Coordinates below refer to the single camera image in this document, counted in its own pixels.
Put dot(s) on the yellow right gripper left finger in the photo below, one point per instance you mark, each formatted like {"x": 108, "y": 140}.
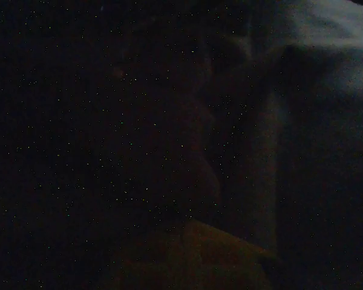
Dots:
{"x": 157, "y": 275}

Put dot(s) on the grey t-shirt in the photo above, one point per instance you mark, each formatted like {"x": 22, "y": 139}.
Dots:
{"x": 320, "y": 30}

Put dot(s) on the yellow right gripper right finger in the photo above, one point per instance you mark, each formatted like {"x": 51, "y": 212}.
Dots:
{"x": 224, "y": 266}

